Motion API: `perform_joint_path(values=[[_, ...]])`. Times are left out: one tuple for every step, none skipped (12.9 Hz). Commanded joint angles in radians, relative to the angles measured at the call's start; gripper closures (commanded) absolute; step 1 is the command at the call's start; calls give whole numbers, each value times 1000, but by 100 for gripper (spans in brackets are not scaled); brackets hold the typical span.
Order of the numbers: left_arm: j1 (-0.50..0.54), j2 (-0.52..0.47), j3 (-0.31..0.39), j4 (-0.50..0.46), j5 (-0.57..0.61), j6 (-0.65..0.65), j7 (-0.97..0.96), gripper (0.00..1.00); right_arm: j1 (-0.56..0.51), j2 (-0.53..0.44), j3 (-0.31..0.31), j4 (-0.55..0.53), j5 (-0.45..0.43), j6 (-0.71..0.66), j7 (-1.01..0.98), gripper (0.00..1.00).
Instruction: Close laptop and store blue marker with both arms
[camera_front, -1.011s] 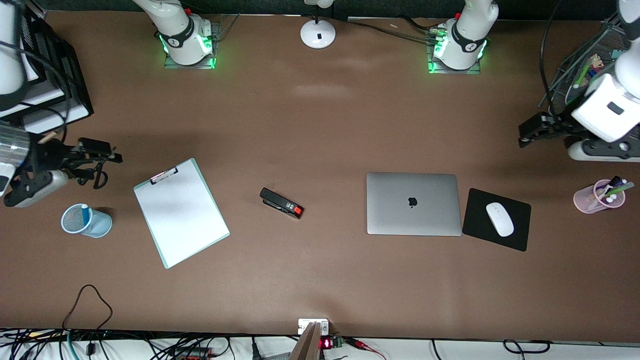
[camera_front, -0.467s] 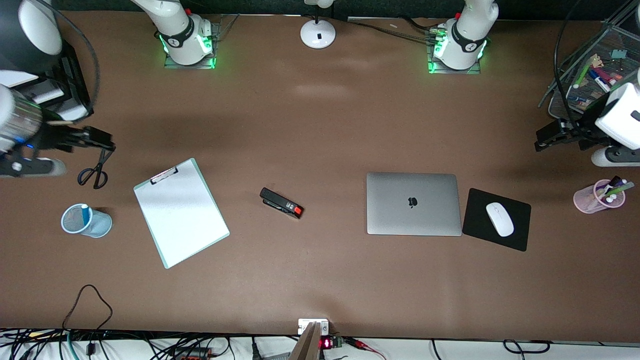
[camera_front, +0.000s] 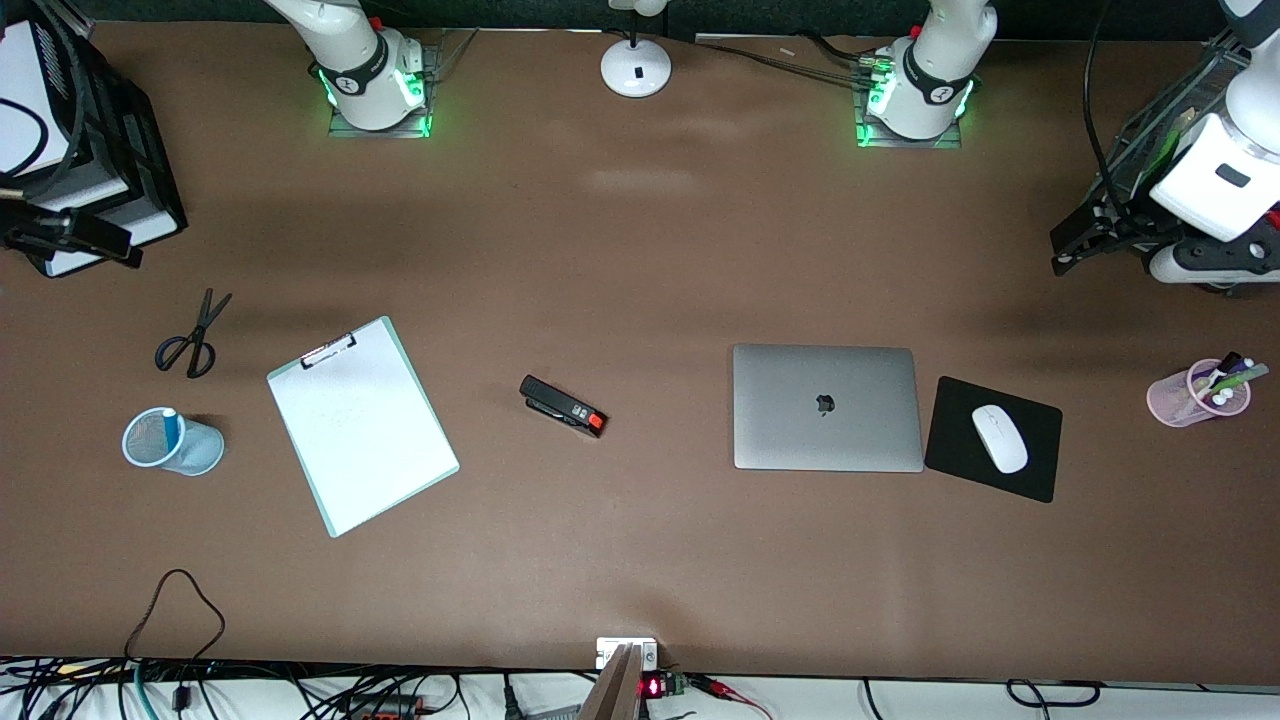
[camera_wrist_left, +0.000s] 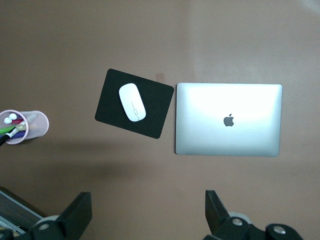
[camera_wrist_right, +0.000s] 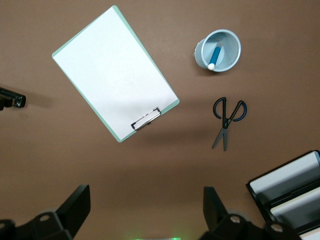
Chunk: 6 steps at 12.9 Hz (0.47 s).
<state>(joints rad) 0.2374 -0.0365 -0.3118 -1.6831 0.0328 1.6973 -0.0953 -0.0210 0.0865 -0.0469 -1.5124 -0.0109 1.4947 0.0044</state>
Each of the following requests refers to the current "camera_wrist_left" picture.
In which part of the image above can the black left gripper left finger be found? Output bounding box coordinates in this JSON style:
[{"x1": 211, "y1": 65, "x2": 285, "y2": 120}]
[{"x1": 31, "y1": 191, "x2": 93, "y2": 240}]

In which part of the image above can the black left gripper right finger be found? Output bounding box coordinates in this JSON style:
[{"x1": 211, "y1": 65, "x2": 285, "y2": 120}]
[{"x1": 203, "y1": 189, "x2": 304, "y2": 240}]

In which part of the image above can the silver laptop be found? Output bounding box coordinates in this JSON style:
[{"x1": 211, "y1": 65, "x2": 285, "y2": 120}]
[{"x1": 174, "y1": 82, "x2": 283, "y2": 158}]

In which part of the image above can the green marker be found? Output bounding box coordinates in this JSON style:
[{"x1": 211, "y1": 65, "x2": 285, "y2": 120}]
[{"x1": 0, "y1": 125, "x2": 17, "y2": 136}]

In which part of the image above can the grey metal mesh tray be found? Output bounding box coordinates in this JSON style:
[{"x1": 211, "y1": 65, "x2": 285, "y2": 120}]
[{"x1": 0, "y1": 187, "x2": 44, "y2": 235}]

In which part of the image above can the pink mesh pen cup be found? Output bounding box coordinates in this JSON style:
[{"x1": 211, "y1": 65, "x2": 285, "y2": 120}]
[{"x1": 0, "y1": 109, "x2": 50, "y2": 145}]

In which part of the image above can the black pen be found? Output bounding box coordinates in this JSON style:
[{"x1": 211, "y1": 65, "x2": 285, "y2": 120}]
[{"x1": 0, "y1": 133, "x2": 12, "y2": 147}]

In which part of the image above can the black mouse pad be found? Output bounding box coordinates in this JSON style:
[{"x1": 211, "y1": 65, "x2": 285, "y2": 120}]
[{"x1": 94, "y1": 68, "x2": 175, "y2": 140}]

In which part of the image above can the white computer mouse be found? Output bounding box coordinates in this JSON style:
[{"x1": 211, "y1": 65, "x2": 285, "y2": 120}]
[{"x1": 118, "y1": 83, "x2": 147, "y2": 123}]

